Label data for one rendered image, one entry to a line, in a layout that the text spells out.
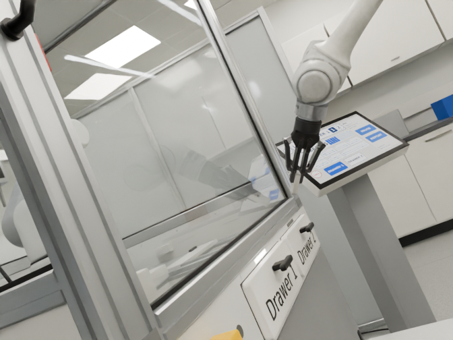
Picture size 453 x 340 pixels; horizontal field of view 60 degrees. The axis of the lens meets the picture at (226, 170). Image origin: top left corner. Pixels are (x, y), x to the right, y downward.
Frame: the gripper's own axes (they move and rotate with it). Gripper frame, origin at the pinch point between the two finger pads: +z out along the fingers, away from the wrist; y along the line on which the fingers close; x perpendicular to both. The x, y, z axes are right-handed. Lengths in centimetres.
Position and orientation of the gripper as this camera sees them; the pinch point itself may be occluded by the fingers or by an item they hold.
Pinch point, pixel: (295, 182)
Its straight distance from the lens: 120.6
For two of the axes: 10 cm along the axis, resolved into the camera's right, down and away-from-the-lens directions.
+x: 0.4, 3.7, -9.3
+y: -9.9, -1.1, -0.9
